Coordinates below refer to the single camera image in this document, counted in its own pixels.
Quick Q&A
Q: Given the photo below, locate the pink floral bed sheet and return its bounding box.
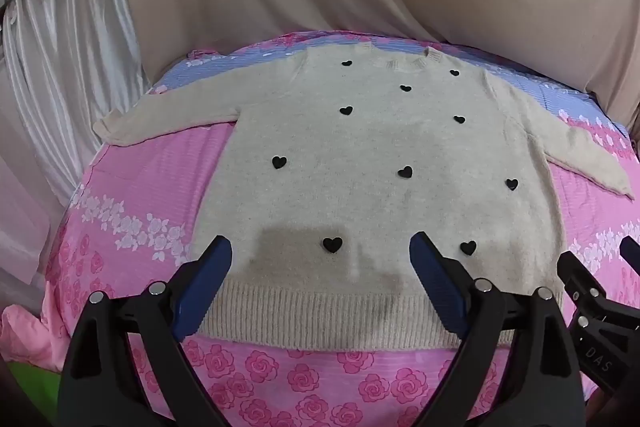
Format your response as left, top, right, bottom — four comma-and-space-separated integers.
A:
40, 27, 640, 427

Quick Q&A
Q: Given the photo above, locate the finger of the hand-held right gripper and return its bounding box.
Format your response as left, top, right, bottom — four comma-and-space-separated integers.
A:
556, 250, 609, 309
618, 236, 640, 279

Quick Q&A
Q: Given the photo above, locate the pink crumpled cloth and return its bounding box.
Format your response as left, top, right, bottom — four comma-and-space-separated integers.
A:
0, 302, 66, 364

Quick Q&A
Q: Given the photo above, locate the white satin curtain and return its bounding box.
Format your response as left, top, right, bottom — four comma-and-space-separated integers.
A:
0, 0, 151, 258

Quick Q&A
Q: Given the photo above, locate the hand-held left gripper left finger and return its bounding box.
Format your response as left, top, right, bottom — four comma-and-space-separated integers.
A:
57, 234, 235, 427

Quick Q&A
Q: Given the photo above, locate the green object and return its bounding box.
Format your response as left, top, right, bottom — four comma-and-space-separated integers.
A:
0, 359, 62, 404

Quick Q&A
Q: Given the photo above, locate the beige sweater with black hearts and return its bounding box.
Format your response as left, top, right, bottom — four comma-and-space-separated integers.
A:
92, 44, 636, 353

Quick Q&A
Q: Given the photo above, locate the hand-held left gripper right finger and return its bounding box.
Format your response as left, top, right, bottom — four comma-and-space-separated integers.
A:
409, 231, 588, 427

